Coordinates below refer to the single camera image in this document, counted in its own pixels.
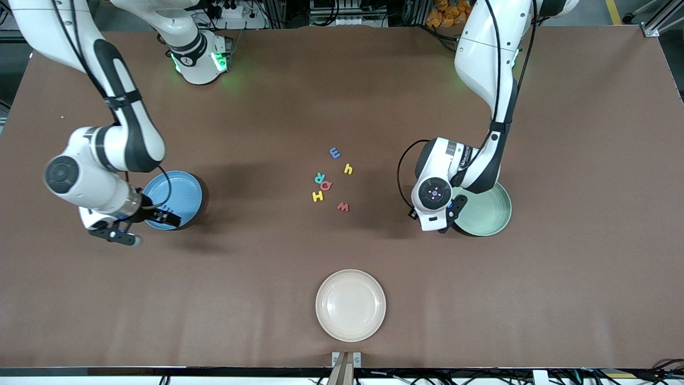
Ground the blue plate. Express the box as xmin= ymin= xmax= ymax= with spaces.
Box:
xmin=140 ymin=171 xmax=204 ymax=231

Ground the beige plate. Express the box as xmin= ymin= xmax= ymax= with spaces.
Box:
xmin=315 ymin=269 xmax=386 ymax=343

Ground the aluminium frame profile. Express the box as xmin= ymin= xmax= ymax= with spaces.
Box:
xmin=641 ymin=0 xmax=684 ymax=38

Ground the white power strip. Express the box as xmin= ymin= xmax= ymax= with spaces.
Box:
xmin=206 ymin=0 xmax=268 ymax=30

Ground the metal bracket at table edge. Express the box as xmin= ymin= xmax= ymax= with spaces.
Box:
xmin=331 ymin=351 xmax=362 ymax=385

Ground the green plate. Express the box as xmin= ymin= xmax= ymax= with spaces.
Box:
xmin=452 ymin=181 xmax=512 ymax=237

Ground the pile of orange objects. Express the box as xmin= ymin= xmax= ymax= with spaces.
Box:
xmin=427 ymin=0 xmax=468 ymax=27

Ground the background electronics rack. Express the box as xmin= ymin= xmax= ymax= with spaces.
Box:
xmin=309 ymin=0 xmax=375 ymax=27

